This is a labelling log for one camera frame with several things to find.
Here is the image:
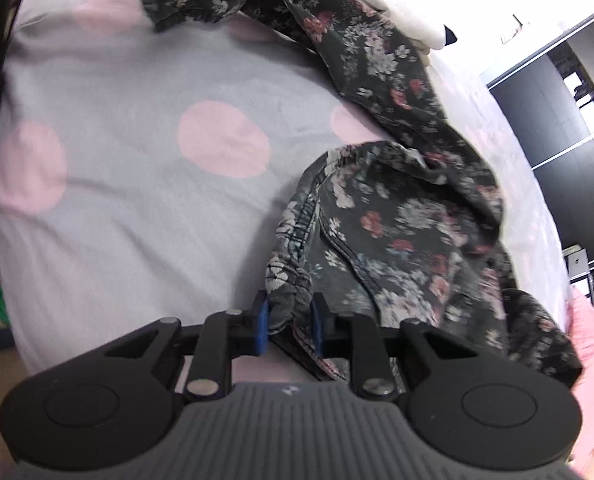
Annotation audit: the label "dark floral pants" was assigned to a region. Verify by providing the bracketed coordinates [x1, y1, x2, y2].
[140, 0, 584, 390]

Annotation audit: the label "white drawer unit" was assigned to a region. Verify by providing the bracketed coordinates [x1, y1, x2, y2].
[563, 245, 594, 321]

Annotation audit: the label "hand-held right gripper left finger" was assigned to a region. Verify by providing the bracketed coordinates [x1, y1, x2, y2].
[102, 291, 270, 402]

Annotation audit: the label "grey pink-dotted bedspread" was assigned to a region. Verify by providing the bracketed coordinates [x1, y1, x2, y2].
[0, 0, 575, 396]

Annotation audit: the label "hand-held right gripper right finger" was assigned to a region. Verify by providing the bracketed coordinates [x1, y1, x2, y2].
[311, 292, 478, 402]

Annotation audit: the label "black wardrobe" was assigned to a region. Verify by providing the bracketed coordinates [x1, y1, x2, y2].
[487, 5, 594, 261]

